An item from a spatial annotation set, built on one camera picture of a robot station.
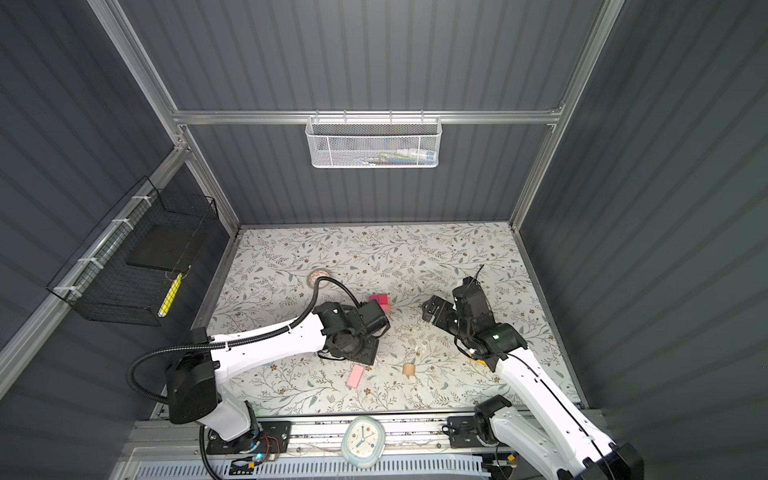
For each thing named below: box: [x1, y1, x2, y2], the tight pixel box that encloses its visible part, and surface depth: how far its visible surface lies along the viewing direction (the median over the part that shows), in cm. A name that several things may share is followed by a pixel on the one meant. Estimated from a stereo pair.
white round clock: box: [341, 416, 386, 469], surface depth 72 cm
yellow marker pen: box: [157, 273, 183, 318], surface depth 70 cm
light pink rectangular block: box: [347, 364, 365, 389], surface depth 84 cm
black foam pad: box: [126, 223, 206, 272], surface depth 76 cm
